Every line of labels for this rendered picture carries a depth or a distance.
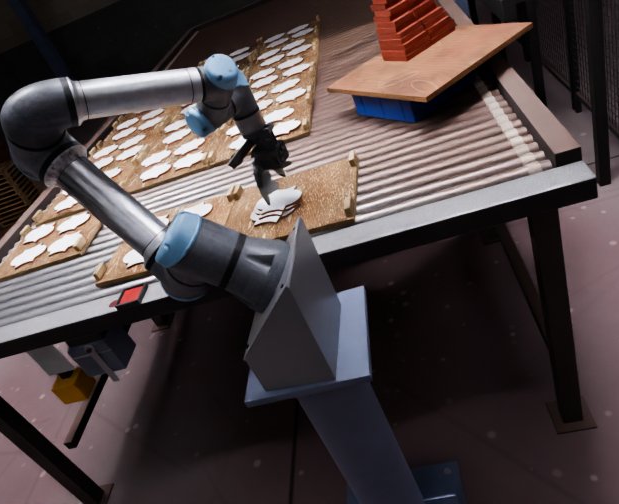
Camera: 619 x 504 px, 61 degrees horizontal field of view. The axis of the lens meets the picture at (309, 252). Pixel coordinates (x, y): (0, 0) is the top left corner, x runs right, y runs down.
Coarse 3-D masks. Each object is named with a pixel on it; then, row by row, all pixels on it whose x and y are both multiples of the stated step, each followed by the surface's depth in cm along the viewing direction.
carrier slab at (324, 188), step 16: (288, 176) 169; (304, 176) 165; (320, 176) 161; (336, 176) 157; (352, 176) 153; (256, 192) 168; (304, 192) 156; (320, 192) 153; (336, 192) 149; (352, 192) 146; (240, 208) 164; (304, 208) 149; (320, 208) 145; (336, 208) 142; (240, 224) 155; (272, 224) 148; (288, 224) 145; (320, 224) 139; (336, 224) 137
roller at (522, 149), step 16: (528, 144) 136; (480, 160) 138; (496, 160) 137; (432, 176) 141; (448, 176) 140; (368, 192) 146; (384, 192) 144; (64, 288) 169; (0, 304) 176; (16, 304) 174
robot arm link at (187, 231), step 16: (176, 224) 97; (192, 224) 98; (208, 224) 100; (176, 240) 96; (192, 240) 97; (208, 240) 98; (224, 240) 99; (160, 256) 98; (176, 256) 97; (192, 256) 97; (208, 256) 97; (224, 256) 98; (176, 272) 102; (192, 272) 99; (208, 272) 99; (224, 272) 99
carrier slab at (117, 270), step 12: (192, 204) 179; (216, 204) 172; (228, 204) 169; (156, 216) 182; (216, 216) 165; (228, 216) 163; (120, 252) 170; (108, 264) 166; (120, 264) 163; (108, 276) 160; (120, 276) 157; (132, 276) 156
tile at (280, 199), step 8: (272, 192) 158; (280, 192) 156; (288, 192) 154; (296, 192) 152; (264, 200) 156; (272, 200) 154; (280, 200) 152; (288, 200) 150; (296, 200) 149; (264, 208) 152; (272, 208) 150; (280, 208) 148
